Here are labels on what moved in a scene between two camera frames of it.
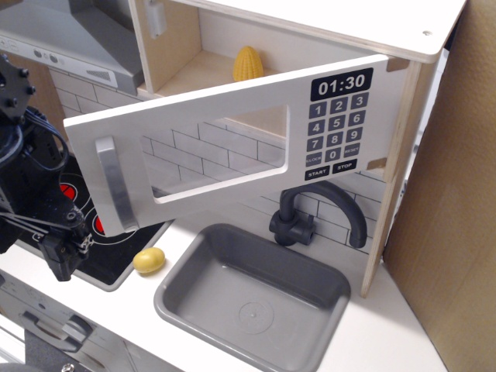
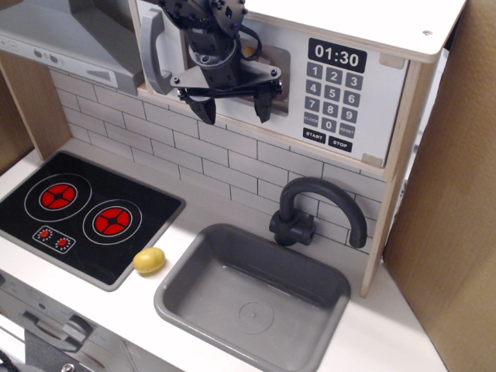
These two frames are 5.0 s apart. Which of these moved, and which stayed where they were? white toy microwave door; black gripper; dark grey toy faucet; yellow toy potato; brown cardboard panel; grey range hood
Moved: white toy microwave door; black gripper
Stayed: dark grey toy faucet; grey range hood; yellow toy potato; brown cardboard panel
